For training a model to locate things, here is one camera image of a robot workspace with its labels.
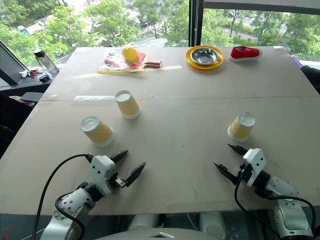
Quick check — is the dark slanted window frame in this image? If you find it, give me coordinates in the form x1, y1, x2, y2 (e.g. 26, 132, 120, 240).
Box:
0, 39, 28, 86

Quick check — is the dark horizontal window bar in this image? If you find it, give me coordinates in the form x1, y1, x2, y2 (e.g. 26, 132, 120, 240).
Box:
203, 0, 320, 13

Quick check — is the long black right arm cable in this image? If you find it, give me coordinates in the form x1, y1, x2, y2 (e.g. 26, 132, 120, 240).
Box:
234, 162, 282, 240

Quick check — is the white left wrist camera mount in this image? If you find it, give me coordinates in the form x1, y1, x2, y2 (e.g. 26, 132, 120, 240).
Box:
89, 155, 118, 197

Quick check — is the short black left arm cable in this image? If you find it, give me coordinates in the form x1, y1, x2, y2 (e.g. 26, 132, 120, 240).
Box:
54, 186, 86, 240

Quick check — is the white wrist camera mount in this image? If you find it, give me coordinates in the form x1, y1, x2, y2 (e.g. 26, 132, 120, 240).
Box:
242, 147, 266, 187
89, 155, 118, 197

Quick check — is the stainless steel bowl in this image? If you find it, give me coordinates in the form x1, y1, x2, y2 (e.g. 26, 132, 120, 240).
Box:
190, 47, 220, 65

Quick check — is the black bag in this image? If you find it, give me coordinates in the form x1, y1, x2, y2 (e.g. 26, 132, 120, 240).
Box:
301, 65, 320, 95

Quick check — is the short black right arm cable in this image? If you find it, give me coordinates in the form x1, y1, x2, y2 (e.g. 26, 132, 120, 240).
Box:
254, 188, 317, 233

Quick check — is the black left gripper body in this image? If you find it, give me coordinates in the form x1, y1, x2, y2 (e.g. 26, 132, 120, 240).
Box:
107, 170, 128, 189

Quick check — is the red child's shoe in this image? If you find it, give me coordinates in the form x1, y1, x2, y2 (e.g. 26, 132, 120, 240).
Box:
228, 46, 263, 63

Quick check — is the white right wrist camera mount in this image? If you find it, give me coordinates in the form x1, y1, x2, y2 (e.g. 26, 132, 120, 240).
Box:
242, 147, 266, 187

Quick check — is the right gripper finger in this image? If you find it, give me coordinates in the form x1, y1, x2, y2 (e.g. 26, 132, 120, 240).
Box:
227, 143, 249, 156
212, 160, 240, 185

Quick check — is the clear plastic bag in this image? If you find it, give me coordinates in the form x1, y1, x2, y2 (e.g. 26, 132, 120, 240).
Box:
96, 42, 147, 75

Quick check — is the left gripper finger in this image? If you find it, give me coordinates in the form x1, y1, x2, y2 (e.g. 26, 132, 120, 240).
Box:
124, 162, 147, 188
109, 150, 129, 165

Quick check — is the purple cloth item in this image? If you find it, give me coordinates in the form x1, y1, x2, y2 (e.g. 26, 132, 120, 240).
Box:
291, 55, 305, 69

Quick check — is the short black arm cable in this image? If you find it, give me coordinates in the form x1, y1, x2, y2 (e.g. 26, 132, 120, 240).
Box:
54, 186, 86, 240
254, 188, 317, 233

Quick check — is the yellow plastic plate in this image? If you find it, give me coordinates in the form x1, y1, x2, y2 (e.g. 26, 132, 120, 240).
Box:
185, 45, 225, 71

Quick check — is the yellow round ball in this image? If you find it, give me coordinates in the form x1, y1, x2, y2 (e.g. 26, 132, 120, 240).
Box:
121, 46, 140, 62

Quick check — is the yellow paper cup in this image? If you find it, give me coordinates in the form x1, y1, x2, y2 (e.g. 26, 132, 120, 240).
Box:
79, 115, 116, 148
114, 90, 142, 120
227, 111, 256, 142

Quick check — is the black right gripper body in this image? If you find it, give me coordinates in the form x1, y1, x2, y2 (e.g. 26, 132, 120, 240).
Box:
237, 161, 252, 181

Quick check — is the dark vertical window post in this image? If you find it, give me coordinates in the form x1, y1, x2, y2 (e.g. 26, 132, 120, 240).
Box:
188, 0, 205, 47

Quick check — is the flat black board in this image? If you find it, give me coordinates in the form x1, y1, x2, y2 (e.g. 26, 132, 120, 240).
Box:
19, 91, 45, 103

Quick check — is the red table tennis paddle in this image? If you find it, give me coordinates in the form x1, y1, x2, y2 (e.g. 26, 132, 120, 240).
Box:
129, 51, 163, 70

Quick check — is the clear water bottle black cap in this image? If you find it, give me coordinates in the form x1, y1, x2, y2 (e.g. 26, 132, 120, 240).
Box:
33, 48, 60, 77

